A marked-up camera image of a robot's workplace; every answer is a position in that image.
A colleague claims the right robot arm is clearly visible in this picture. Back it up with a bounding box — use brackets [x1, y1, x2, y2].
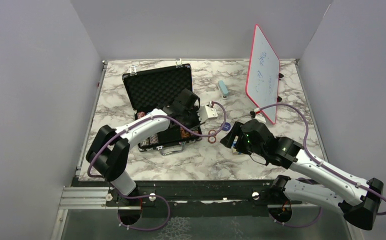
[220, 119, 384, 231]

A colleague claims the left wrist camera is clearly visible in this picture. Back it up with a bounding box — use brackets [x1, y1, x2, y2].
[197, 102, 218, 123]

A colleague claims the green chip row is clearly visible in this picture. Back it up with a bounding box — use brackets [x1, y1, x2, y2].
[140, 139, 150, 148]

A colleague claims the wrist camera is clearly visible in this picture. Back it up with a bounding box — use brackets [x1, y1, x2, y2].
[197, 102, 218, 123]
[249, 108, 266, 124]

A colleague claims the blue small blind button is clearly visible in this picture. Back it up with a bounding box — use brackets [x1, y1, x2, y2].
[222, 122, 231, 132]

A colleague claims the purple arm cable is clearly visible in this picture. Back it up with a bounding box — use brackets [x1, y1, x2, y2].
[249, 103, 386, 229]
[87, 101, 228, 232]

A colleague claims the blue brown chip row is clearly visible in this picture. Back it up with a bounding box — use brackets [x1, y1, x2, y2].
[149, 134, 159, 145]

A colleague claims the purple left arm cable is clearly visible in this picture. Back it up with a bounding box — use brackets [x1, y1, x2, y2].
[87, 101, 228, 232]

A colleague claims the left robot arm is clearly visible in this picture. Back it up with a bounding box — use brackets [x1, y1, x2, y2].
[86, 89, 200, 206]

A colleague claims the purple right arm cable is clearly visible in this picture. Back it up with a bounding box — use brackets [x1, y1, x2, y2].
[249, 103, 386, 229]

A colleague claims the orange chip row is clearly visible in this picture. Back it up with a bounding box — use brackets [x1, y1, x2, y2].
[180, 128, 190, 139]

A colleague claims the blue boxed card deck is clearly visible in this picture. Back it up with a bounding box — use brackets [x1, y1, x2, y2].
[231, 139, 240, 155]

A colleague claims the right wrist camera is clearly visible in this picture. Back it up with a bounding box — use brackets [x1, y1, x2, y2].
[249, 108, 266, 124]

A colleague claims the aluminium rail frame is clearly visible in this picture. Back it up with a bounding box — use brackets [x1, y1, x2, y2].
[49, 180, 346, 240]

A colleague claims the black poker case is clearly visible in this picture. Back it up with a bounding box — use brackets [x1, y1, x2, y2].
[122, 59, 202, 156]

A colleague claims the pink framed whiteboard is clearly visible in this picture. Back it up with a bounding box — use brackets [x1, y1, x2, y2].
[245, 24, 280, 124]

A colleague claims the light blue eraser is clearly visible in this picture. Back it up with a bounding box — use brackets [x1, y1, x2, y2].
[217, 80, 229, 99]

